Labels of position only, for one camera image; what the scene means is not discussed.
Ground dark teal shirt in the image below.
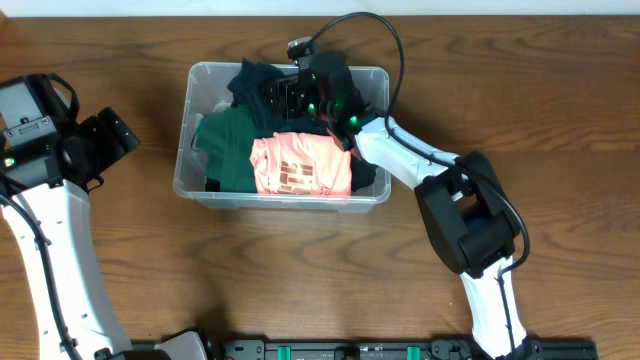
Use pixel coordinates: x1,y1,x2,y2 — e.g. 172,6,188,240
227,58,296,138

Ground pink printed t-shirt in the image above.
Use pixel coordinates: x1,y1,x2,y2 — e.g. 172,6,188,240
250,132,352,197

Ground dark green garment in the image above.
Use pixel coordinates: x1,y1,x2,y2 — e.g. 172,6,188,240
193,105,274,193

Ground clear plastic storage container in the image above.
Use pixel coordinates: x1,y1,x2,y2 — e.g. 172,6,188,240
173,62,392,213

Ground black pants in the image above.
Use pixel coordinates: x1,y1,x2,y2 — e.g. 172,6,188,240
203,114,379,194

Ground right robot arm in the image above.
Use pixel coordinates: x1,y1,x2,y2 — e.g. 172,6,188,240
259,52,528,359

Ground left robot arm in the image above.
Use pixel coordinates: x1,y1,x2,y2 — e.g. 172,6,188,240
3,181,207,360

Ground black mounting rail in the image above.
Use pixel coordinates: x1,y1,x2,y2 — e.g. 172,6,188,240
129,338,600,360

